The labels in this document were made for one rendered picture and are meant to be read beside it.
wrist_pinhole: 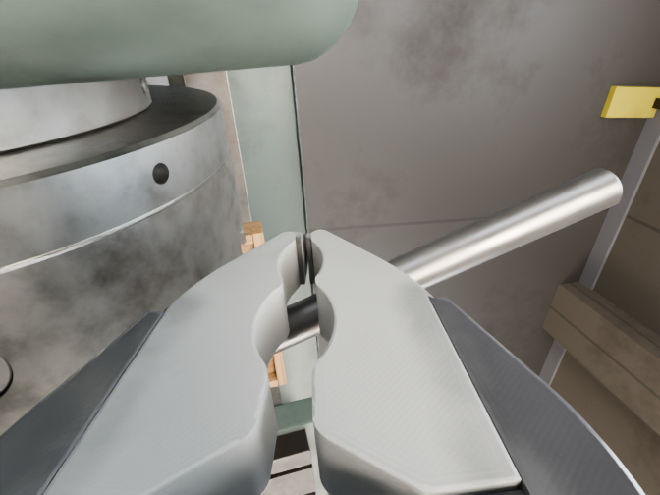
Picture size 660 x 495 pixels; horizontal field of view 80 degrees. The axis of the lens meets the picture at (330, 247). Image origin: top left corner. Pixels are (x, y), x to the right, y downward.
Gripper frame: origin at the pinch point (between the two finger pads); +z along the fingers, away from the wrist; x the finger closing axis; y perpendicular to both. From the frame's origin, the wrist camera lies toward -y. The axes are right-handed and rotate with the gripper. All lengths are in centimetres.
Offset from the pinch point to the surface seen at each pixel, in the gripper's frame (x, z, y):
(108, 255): -10.1, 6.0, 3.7
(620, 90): 119, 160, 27
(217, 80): -12.4, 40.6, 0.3
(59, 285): -11.7, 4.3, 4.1
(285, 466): -10, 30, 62
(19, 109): -13.7, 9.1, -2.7
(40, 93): -13.0, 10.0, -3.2
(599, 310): 127, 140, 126
